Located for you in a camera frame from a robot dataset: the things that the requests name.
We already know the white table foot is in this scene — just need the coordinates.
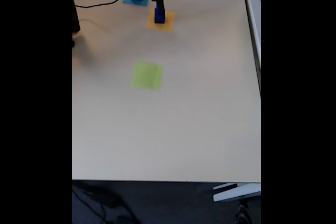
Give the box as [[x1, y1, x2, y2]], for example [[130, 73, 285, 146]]
[[212, 183, 261, 203]]

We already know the orange paper square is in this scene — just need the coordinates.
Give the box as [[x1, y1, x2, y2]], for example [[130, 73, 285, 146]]
[[145, 8, 176, 34]]

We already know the green paper square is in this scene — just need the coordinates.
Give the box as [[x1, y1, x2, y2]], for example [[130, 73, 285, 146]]
[[131, 62, 164, 90]]

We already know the white adjacent table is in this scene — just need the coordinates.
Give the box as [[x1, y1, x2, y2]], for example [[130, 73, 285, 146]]
[[240, 0, 261, 94]]

